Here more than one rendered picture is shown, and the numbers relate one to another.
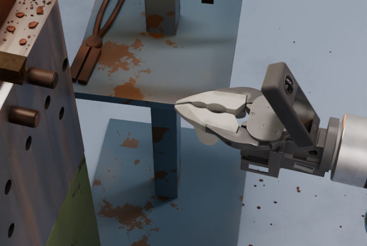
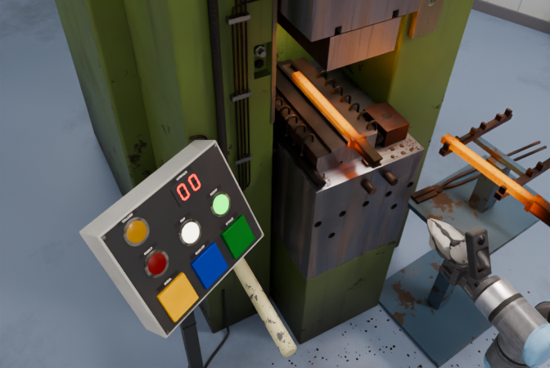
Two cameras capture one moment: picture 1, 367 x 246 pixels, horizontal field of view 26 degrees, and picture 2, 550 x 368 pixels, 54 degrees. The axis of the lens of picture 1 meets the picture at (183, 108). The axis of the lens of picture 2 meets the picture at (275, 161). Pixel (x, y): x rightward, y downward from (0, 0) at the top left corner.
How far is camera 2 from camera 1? 0.44 m
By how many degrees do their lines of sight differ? 30
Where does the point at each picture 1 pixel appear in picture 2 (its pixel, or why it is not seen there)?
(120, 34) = (453, 194)
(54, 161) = (375, 226)
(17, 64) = (376, 158)
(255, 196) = (482, 344)
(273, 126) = (464, 258)
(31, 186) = (355, 226)
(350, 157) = (489, 296)
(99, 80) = (425, 206)
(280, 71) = (480, 231)
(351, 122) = (502, 282)
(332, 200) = not seen: outside the picture
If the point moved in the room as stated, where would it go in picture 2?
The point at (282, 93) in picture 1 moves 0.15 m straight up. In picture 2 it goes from (473, 240) to (494, 195)
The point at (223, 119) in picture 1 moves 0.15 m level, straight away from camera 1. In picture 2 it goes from (443, 239) to (482, 208)
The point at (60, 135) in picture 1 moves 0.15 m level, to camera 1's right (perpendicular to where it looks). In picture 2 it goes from (386, 217) to (424, 244)
